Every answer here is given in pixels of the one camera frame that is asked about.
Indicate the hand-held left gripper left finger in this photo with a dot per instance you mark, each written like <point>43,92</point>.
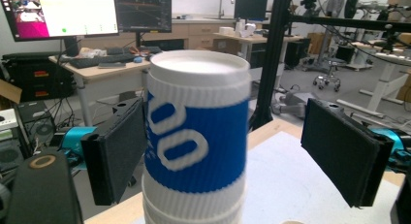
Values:
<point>114,156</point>

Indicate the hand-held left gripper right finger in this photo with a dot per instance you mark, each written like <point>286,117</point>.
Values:
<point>342,153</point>

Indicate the blue banded paper cup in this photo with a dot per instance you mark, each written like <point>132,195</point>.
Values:
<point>219,143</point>

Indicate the rolling chrome stool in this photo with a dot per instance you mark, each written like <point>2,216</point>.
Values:
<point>328,78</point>

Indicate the wooden office desk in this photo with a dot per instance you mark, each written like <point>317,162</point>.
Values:
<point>106,73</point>

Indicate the black computer tower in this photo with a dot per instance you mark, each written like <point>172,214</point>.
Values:
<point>37,122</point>

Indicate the white standing desk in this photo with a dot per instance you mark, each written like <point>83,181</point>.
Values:
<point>387,78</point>

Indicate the black keyboard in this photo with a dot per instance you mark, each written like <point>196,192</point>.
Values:
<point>97,60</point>

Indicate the blue computer mouse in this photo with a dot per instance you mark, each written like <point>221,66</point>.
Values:
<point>137,59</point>

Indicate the black storage cases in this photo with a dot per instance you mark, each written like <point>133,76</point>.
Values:
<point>35,78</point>

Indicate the flat cardboard piece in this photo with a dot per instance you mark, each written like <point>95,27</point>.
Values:
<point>9,89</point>

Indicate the dark graph monitor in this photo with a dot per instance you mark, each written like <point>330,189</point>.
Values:
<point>143,10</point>

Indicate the large bright monitor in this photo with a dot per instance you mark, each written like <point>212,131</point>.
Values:
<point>77,12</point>

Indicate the wooden counter cabinets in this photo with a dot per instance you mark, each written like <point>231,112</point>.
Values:
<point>200,31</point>

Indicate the dark switched-off monitor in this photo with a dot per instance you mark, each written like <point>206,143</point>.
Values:
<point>251,5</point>

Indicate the metal sink faucet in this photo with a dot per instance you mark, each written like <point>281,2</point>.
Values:
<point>225,4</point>

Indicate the black aluminium frame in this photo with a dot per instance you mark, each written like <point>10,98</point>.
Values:
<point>273,56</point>

